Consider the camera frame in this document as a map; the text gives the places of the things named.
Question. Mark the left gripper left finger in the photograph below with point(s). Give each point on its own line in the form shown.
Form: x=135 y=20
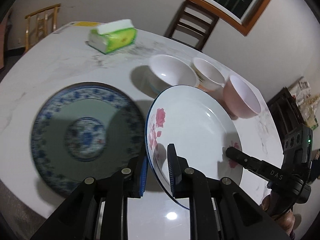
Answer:
x=140 y=176

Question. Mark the light wooden chair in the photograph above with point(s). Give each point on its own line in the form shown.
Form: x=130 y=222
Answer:
x=45 y=23

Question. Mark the white bowl yellow print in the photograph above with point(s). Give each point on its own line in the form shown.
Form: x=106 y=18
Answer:
x=209 y=76

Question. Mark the pink bowl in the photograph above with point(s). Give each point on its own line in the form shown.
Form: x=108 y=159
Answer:
x=240 y=99

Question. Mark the green tissue pack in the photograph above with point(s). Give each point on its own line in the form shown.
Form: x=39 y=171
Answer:
x=109 y=37

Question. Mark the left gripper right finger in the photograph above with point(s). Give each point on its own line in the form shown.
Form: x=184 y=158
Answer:
x=179 y=180

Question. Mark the dark wooden shelf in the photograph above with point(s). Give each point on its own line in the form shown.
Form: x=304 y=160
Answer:
x=285 y=112

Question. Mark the blue floral plate on table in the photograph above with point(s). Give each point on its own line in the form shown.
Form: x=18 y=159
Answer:
x=87 y=129

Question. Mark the small yellow label sticker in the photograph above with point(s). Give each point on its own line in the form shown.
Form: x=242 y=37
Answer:
x=86 y=24

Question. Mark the white bowl blue base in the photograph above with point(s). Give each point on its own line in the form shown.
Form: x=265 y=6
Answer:
x=166 y=71

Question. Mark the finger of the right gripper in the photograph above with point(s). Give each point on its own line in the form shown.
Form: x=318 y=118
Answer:
x=258 y=167

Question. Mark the packages on shelf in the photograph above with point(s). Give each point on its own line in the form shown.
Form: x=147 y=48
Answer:
x=307 y=103

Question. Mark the dark wooden chair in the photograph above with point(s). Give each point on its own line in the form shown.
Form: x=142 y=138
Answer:
x=193 y=20

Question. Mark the white plate pink flowers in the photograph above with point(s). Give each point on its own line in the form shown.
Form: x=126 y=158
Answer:
x=200 y=129

